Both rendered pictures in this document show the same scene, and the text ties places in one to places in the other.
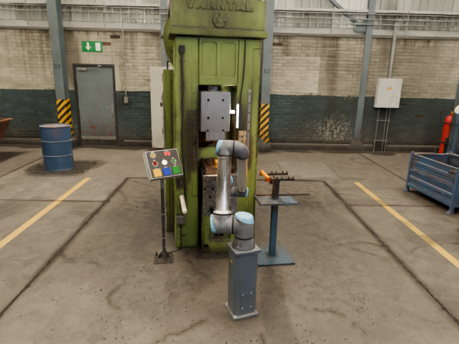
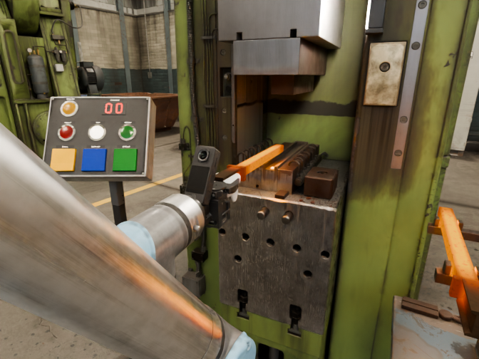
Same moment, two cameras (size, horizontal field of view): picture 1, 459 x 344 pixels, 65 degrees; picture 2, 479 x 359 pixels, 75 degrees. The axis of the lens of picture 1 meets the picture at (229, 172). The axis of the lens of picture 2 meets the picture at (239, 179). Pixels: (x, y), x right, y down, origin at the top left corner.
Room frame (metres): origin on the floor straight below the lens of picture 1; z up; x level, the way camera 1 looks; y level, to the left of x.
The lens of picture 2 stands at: (2.86, -0.34, 1.27)
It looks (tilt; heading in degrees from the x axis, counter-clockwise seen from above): 18 degrees down; 36
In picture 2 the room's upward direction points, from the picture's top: straight up
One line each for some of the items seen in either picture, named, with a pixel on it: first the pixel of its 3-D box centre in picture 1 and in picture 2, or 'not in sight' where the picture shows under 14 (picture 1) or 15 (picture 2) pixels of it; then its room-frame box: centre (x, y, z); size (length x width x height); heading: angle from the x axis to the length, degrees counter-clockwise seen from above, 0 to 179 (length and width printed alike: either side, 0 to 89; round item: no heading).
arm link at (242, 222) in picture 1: (242, 224); not in sight; (2.64, -0.12, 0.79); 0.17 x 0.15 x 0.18; 86
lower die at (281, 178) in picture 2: (212, 164); (281, 162); (3.88, 0.19, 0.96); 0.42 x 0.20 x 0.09; 11
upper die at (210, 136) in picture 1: (212, 133); (286, 60); (3.88, 0.19, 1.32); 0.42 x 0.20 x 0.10; 11
